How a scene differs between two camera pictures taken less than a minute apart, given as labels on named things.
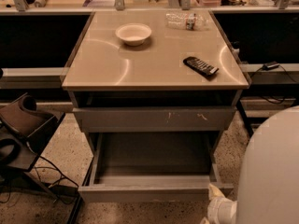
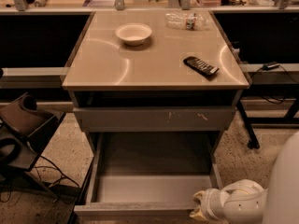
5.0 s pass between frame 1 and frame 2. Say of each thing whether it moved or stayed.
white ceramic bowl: stayed
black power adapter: stayed
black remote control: stayed
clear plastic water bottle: stayed
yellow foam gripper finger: moved
